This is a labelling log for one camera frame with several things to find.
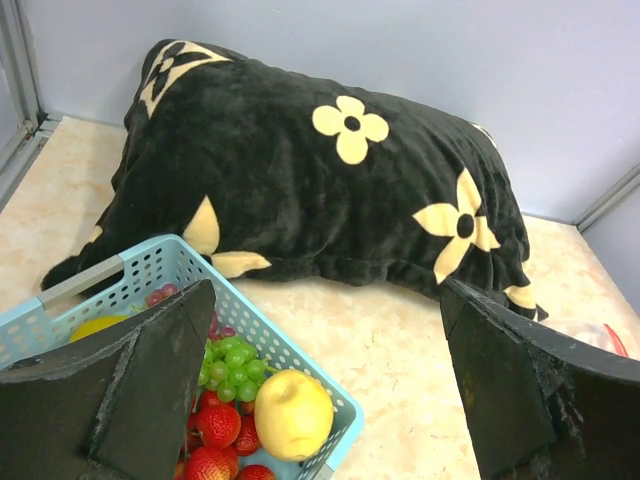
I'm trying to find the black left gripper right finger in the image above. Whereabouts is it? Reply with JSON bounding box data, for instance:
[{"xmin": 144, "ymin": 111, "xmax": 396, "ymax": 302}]
[{"xmin": 440, "ymin": 280, "xmax": 639, "ymax": 479}]

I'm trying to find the clear zip top bag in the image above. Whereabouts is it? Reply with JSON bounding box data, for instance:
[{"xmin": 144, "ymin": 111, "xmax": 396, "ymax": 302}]
[{"xmin": 542, "ymin": 319, "xmax": 629, "ymax": 358}]

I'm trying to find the light blue plastic basket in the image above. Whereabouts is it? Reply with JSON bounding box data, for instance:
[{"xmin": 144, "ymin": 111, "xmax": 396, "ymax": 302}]
[{"xmin": 1, "ymin": 235, "xmax": 364, "ymax": 480}]

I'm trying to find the red grape bunch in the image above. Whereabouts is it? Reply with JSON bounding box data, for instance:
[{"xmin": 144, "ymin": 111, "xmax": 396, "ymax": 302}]
[{"xmin": 143, "ymin": 283, "xmax": 236, "ymax": 341}]

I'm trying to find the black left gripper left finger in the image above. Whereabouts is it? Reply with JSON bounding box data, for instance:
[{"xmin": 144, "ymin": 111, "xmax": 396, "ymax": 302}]
[{"xmin": 1, "ymin": 280, "xmax": 216, "ymax": 479}]

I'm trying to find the black floral pillow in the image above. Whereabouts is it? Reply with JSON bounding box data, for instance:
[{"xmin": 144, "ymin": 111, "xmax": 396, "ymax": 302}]
[{"xmin": 41, "ymin": 39, "xmax": 547, "ymax": 321}]

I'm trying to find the red strawberry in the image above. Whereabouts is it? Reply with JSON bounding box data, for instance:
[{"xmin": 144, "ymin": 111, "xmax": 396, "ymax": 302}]
[
  {"xmin": 232, "ymin": 415, "xmax": 262, "ymax": 457},
  {"xmin": 183, "ymin": 446, "xmax": 240, "ymax": 480},
  {"xmin": 196, "ymin": 404, "xmax": 241, "ymax": 449}
]

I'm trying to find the yellow apple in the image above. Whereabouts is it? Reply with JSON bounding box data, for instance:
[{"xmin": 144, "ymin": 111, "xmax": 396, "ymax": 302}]
[{"xmin": 254, "ymin": 369, "xmax": 334, "ymax": 462}]

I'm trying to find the yellow lemon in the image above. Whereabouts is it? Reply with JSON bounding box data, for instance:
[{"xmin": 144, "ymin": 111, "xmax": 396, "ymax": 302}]
[{"xmin": 69, "ymin": 315, "xmax": 128, "ymax": 343}]

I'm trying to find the green grape bunch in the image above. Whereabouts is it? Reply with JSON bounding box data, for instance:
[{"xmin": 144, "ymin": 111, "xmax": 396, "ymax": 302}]
[{"xmin": 198, "ymin": 336, "xmax": 274, "ymax": 403}]

